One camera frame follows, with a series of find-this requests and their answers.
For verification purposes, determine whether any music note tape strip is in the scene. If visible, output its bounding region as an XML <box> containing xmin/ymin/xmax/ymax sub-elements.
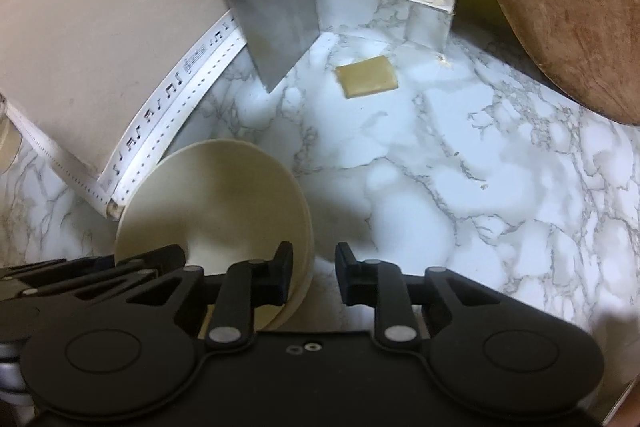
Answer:
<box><xmin>0</xmin><ymin>96</ymin><xmax>113</xmax><ymax>219</ymax></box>
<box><xmin>97</xmin><ymin>13</ymin><xmax>247</xmax><ymax>219</ymax></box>

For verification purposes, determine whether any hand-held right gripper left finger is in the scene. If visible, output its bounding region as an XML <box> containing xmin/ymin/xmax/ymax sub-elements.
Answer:
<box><xmin>125</xmin><ymin>241</ymin><xmax>295</xmax><ymax>350</ymax></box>

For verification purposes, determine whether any cream bowl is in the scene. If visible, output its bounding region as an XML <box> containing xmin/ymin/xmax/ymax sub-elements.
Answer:
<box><xmin>115</xmin><ymin>139</ymin><xmax>314</xmax><ymax>333</ymax></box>

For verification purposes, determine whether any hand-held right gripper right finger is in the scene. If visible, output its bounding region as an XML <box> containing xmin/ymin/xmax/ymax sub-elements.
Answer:
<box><xmin>335</xmin><ymin>242</ymin><xmax>506</xmax><ymax>350</ymax></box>

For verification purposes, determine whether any round wooden cutting board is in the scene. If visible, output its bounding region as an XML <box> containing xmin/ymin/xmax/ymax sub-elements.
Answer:
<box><xmin>469</xmin><ymin>0</ymin><xmax>640</xmax><ymax>126</ymax></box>

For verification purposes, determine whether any yellow sponge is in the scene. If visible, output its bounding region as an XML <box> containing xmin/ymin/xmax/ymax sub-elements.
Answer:
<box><xmin>335</xmin><ymin>55</ymin><xmax>401</xmax><ymax>99</ymax></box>

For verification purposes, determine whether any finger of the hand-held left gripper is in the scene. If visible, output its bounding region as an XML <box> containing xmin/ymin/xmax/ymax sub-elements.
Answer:
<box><xmin>0</xmin><ymin>244</ymin><xmax>187</xmax><ymax>281</ymax></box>
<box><xmin>0</xmin><ymin>270</ymin><xmax>161</xmax><ymax>309</ymax></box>

